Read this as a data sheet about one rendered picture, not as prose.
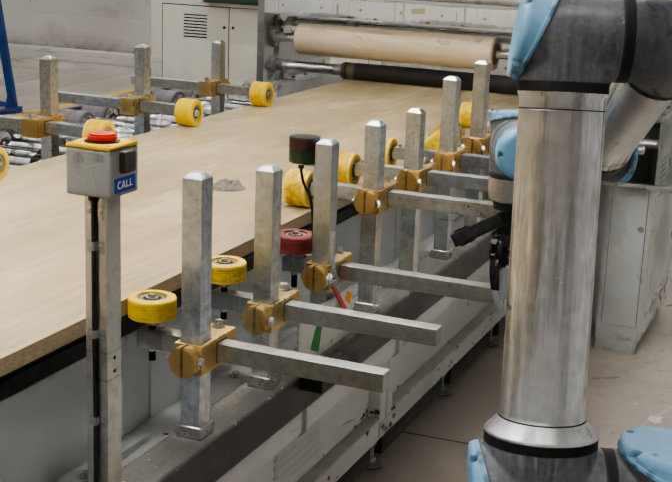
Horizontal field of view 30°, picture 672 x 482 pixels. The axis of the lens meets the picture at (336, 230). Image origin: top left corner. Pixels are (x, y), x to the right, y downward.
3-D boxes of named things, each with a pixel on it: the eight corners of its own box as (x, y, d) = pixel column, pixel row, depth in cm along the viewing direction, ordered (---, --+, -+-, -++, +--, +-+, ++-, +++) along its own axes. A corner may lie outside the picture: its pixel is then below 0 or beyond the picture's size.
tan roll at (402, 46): (639, 81, 451) (642, 46, 448) (632, 84, 440) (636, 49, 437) (280, 50, 504) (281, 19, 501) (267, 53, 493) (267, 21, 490)
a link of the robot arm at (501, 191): (482, 178, 227) (497, 169, 235) (481, 204, 228) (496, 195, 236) (531, 182, 223) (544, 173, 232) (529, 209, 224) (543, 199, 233)
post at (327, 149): (330, 375, 250) (339, 138, 239) (323, 381, 247) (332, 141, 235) (314, 372, 252) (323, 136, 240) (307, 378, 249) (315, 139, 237)
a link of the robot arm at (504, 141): (566, 130, 209) (558, 120, 221) (497, 127, 209) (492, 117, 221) (562, 186, 211) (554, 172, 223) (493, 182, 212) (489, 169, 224)
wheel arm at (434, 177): (551, 197, 280) (553, 181, 280) (547, 200, 277) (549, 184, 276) (346, 171, 299) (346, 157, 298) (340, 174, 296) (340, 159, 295)
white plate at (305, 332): (352, 332, 256) (354, 285, 253) (298, 371, 232) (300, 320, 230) (349, 331, 256) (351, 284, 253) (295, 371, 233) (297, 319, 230)
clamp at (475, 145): (497, 151, 339) (498, 132, 337) (482, 159, 327) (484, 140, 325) (475, 148, 341) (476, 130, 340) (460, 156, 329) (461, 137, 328)
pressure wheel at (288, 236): (320, 284, 254) (322, 229, 251) (303, 294, 247) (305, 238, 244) (284, 278, 257) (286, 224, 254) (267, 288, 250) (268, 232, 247)
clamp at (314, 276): (351, 276, 252) (353, 252, 251) (324, 293, 240) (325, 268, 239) (326, 272, 254) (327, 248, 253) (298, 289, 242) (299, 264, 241)
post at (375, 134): (376, 338, 273) (387, 120, 261) (370, 343, 270) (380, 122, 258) (361, 336, 274) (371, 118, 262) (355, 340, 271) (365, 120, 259)
